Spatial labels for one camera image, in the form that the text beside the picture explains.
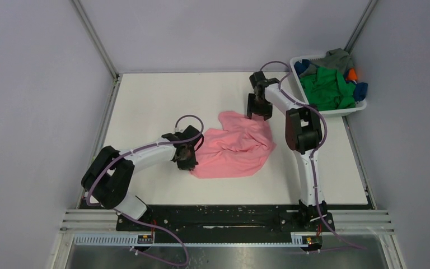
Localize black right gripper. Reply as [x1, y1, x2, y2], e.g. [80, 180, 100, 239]
[247, 94, 273, 121]

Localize pink t-shirt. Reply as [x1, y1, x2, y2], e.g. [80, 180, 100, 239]
[190, 111, 277, 179]

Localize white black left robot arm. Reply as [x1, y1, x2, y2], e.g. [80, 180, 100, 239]
[81, 126, 204, 230]

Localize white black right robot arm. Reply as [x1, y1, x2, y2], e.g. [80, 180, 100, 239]
[246, 71, 329, 231]

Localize green t-shirt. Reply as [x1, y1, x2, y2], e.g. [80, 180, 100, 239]
[300, 67, 356, 111]

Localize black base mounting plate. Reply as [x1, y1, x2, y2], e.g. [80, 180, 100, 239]
[116, 204, 336, 244]

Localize grey t-shirt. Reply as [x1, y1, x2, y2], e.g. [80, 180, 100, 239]
[306, 48, 354, 75]

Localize orange garment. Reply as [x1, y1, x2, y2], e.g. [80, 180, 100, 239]
[345, 68, 358, 81]

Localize blue garment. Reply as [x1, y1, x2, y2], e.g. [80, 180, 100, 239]
[353, 82, 368, 102]

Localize white laundry basket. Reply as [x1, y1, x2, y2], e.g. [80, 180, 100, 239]
[289, 55, 368, 118]

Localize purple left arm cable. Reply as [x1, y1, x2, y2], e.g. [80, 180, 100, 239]
[85, 114, 205, 268]

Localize white slotted cable duct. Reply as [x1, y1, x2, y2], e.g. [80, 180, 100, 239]
[73, 233, 309, 247]

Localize aluminium frame rails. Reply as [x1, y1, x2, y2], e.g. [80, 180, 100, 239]
[59, 1, 120, 234]

